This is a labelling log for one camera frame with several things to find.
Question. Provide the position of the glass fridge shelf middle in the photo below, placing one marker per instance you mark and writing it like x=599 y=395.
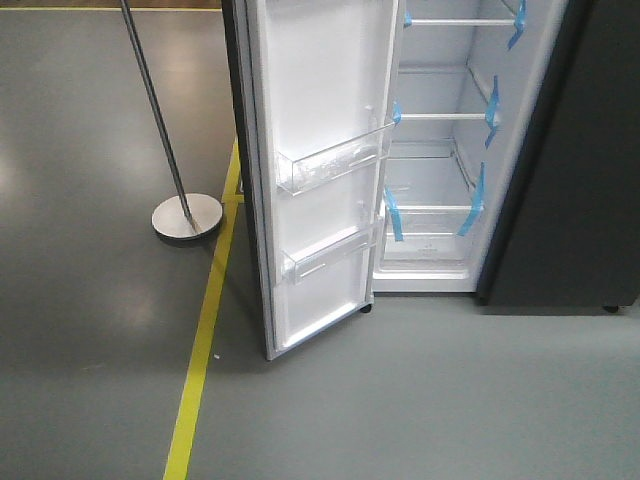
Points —
x=441 y=93

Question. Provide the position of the clear door bin lower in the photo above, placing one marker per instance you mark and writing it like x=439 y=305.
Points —
x=297 y=265

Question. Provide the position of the floor lamp stand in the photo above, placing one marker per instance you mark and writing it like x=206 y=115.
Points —
x=186 y=216

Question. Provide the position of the blue tape right middle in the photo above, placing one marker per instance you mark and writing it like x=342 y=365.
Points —
x=492 y=113

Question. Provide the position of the clear door bin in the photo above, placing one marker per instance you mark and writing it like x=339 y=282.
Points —
x=300 y=175
x=297 y=265

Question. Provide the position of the blue tape left bottom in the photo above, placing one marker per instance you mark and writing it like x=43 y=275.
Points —
x=394 y=213

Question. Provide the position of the glass fridge shelf bottom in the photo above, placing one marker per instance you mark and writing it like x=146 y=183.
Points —
x=429 y=176

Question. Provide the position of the blue tape right bottom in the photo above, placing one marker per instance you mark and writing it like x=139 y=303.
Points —
x=477 y=204

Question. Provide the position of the clear door bin middle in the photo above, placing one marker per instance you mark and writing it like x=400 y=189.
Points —
x=300 y=175

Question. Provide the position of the open white fridge door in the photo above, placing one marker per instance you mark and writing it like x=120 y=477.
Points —
x=313 y=85

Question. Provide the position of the blue tape right top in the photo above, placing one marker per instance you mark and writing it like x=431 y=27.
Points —
x=520 y=22

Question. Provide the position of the blue tape left middle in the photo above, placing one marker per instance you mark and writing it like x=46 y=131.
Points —
x=396 y=113

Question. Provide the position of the clear crisper drawer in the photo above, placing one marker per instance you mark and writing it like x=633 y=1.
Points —
x=429 y=236

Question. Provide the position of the glass fridge shelf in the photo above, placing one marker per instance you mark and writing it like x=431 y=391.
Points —
x=429 y=176
x=462 y=13
x=441 y=93

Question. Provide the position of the glass fridge shelf top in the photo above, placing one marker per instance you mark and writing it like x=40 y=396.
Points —
x=462 y=13

